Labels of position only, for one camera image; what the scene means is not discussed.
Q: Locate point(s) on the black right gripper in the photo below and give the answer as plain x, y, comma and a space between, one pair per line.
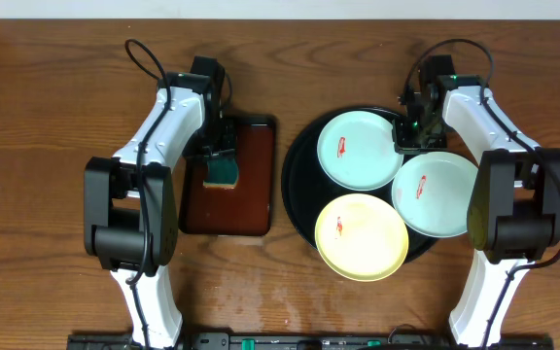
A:
403, 143

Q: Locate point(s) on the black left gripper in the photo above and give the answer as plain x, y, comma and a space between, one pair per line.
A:
216, 154

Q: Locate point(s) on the green yellow sponge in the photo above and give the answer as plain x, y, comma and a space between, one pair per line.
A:
222, 173

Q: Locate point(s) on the light green plate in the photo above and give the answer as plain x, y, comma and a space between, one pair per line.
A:
432, 193
356, 150

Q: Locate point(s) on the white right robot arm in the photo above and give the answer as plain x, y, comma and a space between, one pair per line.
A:
513, 214

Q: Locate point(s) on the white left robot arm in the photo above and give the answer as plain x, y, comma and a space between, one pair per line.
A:
130, 219

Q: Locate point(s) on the round black tray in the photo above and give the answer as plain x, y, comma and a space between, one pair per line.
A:
306, 189

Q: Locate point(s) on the rectangular tray of red water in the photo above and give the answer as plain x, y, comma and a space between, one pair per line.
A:
245, 209

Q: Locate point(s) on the yellow plate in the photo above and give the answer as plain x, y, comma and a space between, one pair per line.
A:
361, 237

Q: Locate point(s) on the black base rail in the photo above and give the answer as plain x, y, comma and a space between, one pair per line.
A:
225, 341

